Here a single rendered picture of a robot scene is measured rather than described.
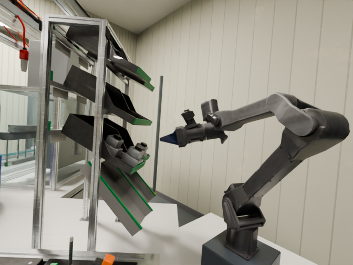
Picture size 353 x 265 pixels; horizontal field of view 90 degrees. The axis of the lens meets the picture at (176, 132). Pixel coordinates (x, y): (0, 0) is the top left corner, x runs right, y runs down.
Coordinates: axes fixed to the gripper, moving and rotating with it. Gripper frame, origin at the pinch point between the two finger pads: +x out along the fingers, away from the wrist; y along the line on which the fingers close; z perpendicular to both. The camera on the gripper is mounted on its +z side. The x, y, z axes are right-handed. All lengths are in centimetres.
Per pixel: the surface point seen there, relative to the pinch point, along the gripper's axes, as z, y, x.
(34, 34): 103, -74, 115
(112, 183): -13.6, -2.5, 25.6
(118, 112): 10.8, 6.8, 13.8
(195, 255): -46.9, -7.5, -0.8
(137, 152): -3.1, 1.1, 12.1
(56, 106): 31, -46, 81
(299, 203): -90, -131, -94
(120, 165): -6.1, 6.9, 16.1
